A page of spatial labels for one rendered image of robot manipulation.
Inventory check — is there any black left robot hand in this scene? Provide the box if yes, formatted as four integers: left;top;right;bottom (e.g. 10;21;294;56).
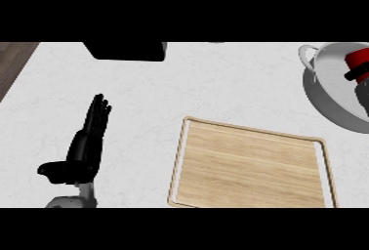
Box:
36;93;114;186

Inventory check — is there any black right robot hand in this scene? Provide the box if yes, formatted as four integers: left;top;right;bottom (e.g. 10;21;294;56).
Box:
343;62;369;82

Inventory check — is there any red can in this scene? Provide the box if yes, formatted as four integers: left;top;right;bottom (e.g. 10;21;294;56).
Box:
344;47;369;84

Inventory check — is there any silver metal pot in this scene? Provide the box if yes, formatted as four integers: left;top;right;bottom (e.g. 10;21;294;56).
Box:
297;42;369;135

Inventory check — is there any pale wooden tray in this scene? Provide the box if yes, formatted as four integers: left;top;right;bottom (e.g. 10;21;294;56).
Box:
165;115;340;209

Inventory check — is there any black appliance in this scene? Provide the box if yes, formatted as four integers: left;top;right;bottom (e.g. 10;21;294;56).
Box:
83;42;168;63

